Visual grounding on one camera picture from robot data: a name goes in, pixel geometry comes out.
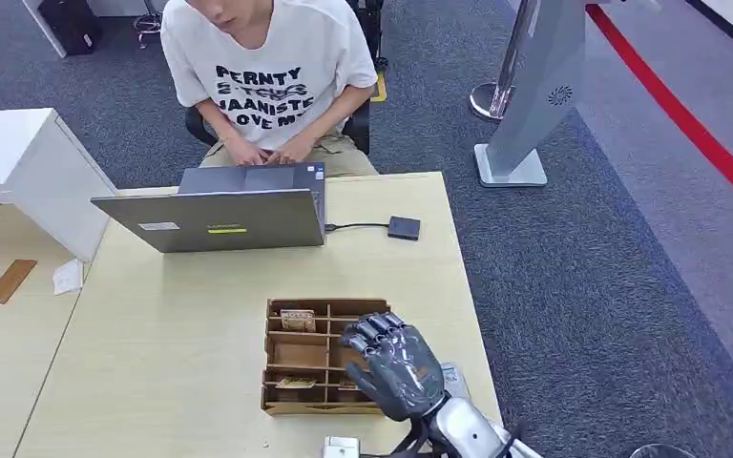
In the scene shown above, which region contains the person's left hand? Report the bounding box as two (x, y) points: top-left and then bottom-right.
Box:
(264, 135), (317, 167)

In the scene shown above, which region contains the person's right hand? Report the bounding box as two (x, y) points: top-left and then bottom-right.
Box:
(223, 135), (270, 168)

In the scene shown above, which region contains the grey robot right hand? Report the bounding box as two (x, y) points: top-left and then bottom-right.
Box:
(339, 311), (449, 423)

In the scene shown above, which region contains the silver card reader device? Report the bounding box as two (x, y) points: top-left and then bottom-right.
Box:
(439, 362), (471, 401)

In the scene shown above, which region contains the black office chair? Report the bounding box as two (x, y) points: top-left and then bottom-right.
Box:
(184, 97), (372, 156)

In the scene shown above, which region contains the person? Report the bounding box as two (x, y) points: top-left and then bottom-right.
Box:
(159, 0), (381, 178)

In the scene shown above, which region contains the grey laptop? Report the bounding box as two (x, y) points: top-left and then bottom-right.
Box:
(90, 162), (328, 254)

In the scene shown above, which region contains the wooden card box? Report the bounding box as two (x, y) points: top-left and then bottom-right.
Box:
(261, 298), (393, 417)

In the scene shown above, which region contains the upright card with print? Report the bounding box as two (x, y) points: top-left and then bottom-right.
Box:
(280, 308), (317, 334)

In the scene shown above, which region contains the small black adapter box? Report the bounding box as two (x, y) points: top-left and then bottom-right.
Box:
(387, 216), (422, 242)

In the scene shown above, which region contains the black machine with yellow base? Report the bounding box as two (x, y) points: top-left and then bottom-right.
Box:
(347, 0), (390, 104)

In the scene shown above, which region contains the black case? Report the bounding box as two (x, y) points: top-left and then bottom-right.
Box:
(37, 0), (106, 57)

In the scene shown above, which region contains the white paper slip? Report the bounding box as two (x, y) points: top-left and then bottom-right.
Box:
(52, 258), (84, 297)

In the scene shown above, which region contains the white cabinet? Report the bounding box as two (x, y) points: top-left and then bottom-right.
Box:
(0, 108), (119, 263)

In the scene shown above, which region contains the grey kiosk stand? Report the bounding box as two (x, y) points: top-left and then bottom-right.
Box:
(474, 0), (589, 188)

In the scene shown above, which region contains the brown wooden strip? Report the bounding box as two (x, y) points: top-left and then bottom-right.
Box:
(0, 259), (38, 305)

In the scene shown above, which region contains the round grey robot part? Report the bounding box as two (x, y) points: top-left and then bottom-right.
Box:
(628, 443), (701, 458)

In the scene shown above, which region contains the black cable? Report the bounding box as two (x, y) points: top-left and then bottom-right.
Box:
(325, 221), (390, 233)

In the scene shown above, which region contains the chrome stanchion post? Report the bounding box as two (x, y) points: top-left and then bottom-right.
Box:
(469, 0), (541, 122)

